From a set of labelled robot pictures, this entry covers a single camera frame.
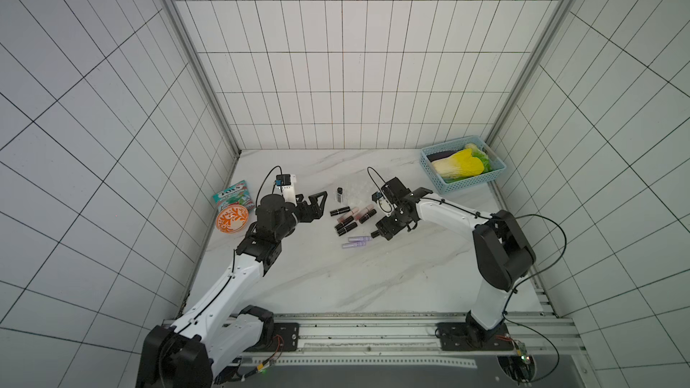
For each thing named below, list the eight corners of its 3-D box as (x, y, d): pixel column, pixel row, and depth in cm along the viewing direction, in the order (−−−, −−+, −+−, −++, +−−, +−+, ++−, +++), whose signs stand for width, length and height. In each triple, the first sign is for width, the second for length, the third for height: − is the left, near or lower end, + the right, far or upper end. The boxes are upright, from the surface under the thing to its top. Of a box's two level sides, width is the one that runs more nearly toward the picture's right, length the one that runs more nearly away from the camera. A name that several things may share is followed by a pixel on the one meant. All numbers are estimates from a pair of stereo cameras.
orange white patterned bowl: (217, 234, 96) (211, 228, 92) (225, 212, 102) (220, 205, 98) (243, 234, 96) (238, 228, 92) (249, 212, 102) (245, 205, 98)
